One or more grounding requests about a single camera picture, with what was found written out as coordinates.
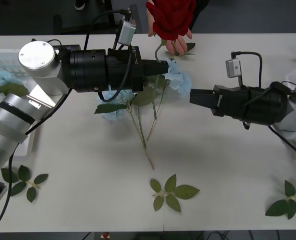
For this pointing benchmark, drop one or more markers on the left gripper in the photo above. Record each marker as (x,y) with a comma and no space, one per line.
(137,77)

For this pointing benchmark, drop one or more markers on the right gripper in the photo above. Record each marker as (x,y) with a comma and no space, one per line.
(233,105)

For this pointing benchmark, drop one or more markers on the red artificial rose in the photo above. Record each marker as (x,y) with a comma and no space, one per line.
(172,22)

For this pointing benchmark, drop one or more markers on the pale blue artificial flower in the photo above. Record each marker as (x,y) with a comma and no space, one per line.
(0,75)
(180,80)
(112,115)

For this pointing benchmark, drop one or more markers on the silver and black right arm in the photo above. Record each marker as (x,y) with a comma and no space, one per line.
(268,112)

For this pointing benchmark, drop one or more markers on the silver and black left arm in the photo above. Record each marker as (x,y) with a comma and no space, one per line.
(37,57)

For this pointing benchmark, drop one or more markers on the person's hand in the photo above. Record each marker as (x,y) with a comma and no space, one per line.
(175,47)

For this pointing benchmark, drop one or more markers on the loose green leaf twig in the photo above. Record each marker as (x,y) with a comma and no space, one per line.
(23,172)
(189,46)
(185,191)
(278,208)

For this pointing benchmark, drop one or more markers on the person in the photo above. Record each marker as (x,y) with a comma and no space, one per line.
(200,10)

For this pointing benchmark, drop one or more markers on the shallow white slotted box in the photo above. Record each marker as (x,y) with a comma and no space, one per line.
(2,58)
(294,73)

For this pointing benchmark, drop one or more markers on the red round button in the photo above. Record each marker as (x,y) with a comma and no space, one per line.
(105,235)

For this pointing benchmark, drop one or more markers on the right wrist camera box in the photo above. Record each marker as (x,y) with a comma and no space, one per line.
(233,68)

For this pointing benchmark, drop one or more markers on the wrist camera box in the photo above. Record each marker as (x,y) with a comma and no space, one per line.
(126,32)
(233,68)

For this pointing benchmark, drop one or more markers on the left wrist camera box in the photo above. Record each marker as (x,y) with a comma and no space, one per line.
(126,32)

